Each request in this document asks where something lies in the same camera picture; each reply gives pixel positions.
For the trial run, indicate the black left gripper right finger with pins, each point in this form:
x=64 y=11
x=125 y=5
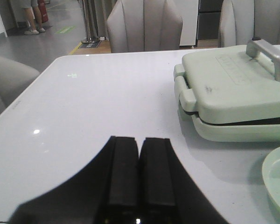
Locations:
x=168 y=194

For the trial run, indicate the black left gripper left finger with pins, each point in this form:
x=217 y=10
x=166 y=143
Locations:
x=105 y=191

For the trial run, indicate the green breakfast maker lid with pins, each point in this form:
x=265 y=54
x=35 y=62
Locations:
x=232 y=84

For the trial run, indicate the green breakfast maker base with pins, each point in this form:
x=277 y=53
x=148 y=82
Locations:
x=270 y=131

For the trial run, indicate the light green round plate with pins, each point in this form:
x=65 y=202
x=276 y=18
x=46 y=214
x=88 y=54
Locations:
x=271 y=177

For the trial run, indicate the grey chair at left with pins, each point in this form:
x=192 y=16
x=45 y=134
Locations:
x=15 y=77

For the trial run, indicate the left grey upholstered chair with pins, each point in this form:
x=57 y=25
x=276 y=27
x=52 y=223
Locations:
x=144 y=25

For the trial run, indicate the grey upholstered chair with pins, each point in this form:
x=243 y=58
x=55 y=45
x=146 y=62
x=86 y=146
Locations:
x=144 y=25
x=242 y=20

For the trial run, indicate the right grey upholstered chair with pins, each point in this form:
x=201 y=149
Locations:
x=242 y=20

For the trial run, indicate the person standing in background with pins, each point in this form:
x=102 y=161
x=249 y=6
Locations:
x=33 y=16

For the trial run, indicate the silver stanchion post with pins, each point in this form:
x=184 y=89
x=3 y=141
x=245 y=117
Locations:
x=89 y=22

